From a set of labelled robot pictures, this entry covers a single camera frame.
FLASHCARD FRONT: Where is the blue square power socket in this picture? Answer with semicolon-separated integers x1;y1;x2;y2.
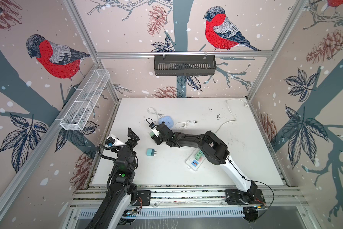
158;115;174;128

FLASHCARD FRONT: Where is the teal plug adapter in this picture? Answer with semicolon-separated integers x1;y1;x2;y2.
146;148;156;156

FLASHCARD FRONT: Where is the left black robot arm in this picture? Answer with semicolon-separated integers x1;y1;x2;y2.
86;128;140;229

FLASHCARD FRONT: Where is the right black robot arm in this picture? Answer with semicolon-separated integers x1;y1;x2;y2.
149;123;266;206

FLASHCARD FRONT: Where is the white colourful power strip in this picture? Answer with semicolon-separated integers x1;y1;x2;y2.
185;149;206;171

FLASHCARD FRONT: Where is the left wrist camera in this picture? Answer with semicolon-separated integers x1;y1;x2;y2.
105;135;126;148

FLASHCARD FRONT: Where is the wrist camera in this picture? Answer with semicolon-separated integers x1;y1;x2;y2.
105;135;126;148
149;122;160;134

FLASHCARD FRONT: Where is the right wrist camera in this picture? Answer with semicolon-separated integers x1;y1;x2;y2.
149;122;160;134

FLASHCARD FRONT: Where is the blue socket white cable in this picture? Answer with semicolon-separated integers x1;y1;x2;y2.
147;107;164;120

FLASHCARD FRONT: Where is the white wire mesh shelf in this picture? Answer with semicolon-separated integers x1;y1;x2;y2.
60;69;110;131

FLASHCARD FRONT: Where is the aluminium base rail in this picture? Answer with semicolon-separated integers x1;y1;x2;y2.
71;184;275;209

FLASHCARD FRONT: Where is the white power strip cable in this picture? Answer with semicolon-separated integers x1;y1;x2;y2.
214;98;250;135

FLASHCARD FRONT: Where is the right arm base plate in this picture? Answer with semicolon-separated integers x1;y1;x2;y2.
225;181;266;206

